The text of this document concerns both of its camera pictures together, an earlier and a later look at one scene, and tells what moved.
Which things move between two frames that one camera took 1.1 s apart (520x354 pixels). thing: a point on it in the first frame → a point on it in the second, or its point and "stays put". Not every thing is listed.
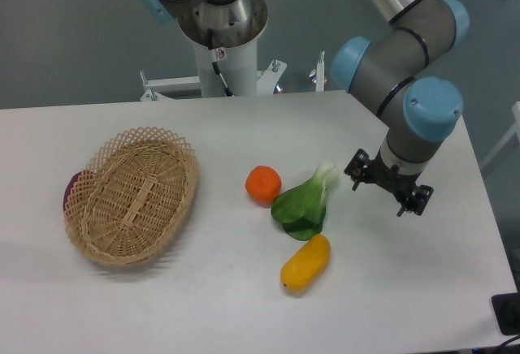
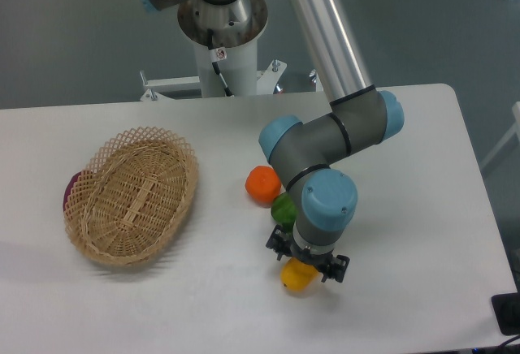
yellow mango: [306, 265] stays put
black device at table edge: [506, 308] stays put
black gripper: [361, 167] → [280, 241]
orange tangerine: [263, 183] stays put
